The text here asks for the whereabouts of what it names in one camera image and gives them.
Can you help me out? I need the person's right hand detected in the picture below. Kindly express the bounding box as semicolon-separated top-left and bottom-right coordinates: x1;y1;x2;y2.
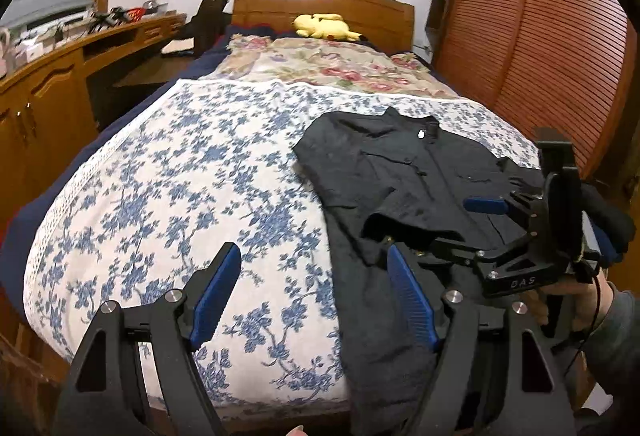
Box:
520;273;617;337

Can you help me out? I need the wooden bed headboard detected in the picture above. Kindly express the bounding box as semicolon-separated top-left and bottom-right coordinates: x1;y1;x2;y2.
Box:
232;0;416;53

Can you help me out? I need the navy bed cover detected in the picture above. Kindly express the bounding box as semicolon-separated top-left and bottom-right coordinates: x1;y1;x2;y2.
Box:
0;51;236;302

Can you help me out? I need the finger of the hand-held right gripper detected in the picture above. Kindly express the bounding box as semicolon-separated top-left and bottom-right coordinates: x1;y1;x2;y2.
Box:
462;191;548;229
430;236;531;267

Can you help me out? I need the black shirt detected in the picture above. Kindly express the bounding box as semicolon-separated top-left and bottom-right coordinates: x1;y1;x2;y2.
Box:
292;107;551;436

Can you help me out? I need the wooden louvered wardrobe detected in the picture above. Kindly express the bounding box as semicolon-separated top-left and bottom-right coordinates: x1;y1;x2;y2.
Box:
425;0;640;197

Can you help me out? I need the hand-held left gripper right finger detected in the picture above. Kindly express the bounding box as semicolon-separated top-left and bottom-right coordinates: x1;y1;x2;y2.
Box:
387;243;576;436

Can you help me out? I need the yellow plush toy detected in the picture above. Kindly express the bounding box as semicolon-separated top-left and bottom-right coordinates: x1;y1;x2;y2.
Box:
292;12;362;42

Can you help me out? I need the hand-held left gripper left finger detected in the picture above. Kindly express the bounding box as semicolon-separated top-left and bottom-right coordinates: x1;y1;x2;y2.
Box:
52;242;243;436

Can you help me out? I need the person's right forearm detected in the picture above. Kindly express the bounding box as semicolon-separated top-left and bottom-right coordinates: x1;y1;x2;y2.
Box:
570;283;640;419

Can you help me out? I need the black chair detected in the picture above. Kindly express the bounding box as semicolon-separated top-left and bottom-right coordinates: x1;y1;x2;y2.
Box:
176;0;232;59

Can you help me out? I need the blue floral bed sheet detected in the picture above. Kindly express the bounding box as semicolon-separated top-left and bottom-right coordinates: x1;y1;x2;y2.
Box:
24;78;546;409

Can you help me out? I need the wooden desk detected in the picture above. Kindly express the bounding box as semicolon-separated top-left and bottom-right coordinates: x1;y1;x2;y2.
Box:
0;12;196;227

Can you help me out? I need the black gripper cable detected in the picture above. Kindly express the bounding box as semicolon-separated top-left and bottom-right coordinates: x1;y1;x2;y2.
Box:
567;261;603;372

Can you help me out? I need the pink floral blanket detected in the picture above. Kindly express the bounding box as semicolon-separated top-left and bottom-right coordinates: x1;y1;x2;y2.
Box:
215;33;457;99

